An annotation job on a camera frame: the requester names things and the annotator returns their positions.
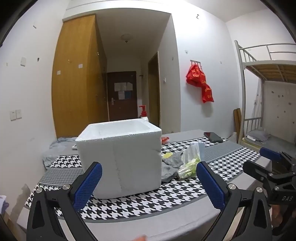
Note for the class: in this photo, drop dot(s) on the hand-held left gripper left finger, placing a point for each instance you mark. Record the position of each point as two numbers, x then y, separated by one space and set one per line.
89 185

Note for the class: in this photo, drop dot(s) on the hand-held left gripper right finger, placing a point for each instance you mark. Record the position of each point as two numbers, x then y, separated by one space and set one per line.
210 187

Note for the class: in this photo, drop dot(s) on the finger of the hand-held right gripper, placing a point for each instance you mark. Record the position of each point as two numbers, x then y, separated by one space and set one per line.
254 170
270 154

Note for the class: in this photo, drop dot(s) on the white foam box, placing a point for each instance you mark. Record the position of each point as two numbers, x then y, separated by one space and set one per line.
120 157

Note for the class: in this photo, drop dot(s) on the yellow foam net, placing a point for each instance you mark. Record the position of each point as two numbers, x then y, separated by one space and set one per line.
167 155

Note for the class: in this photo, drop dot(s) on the person's right hand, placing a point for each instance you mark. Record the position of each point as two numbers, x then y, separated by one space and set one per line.
279 215

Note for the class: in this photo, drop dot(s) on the grey pillow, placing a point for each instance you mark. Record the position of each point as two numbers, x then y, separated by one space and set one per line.
259 135

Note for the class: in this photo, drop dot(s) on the clear plastic bag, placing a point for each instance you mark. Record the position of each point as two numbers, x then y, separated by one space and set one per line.
190 162

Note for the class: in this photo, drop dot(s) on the grey sock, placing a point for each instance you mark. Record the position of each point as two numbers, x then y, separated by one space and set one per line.
171 165

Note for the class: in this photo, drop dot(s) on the wooden boards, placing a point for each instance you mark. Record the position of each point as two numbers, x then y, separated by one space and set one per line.
237 122

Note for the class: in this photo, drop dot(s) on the grey-blue cloth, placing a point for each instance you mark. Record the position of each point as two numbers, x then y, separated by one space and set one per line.
62 143

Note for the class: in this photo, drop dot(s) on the black smartphone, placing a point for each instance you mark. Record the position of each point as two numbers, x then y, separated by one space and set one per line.
212 136

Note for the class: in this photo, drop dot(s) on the houndstooth blanket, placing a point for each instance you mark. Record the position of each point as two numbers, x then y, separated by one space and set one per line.
138 208

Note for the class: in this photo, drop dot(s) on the red snack packet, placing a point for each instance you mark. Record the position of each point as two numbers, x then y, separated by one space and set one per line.
164 139

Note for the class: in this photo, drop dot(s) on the dark brown entrance door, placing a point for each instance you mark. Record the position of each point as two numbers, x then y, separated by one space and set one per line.
121 106

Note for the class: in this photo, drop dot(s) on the metal bunk bed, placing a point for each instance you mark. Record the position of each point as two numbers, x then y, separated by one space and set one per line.
266 67

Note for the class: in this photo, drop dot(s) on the white pump bottle red cap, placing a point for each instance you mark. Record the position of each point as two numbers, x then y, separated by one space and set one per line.
143 113

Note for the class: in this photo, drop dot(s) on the wooden wardrobe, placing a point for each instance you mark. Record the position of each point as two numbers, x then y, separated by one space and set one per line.
74 92

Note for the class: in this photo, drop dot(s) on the white paper notice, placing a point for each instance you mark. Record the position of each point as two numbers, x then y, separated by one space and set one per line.
120 87
129 86
121 95

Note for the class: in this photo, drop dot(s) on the red plastic bag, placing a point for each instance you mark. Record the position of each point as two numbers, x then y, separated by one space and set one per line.
198 81

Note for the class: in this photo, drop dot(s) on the wooden side door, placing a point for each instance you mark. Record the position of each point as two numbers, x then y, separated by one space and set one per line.
153 90

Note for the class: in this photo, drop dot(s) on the round ceiling lamp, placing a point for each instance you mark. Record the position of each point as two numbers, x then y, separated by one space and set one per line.
126 37

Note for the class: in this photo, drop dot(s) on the white wall socket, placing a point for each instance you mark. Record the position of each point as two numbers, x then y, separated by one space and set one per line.
12 115

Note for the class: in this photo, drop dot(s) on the metal wall hook rack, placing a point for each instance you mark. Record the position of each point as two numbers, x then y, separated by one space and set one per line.
195 61

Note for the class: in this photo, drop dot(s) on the white wall cover plate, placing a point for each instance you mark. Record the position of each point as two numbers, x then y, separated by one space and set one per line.
22 61

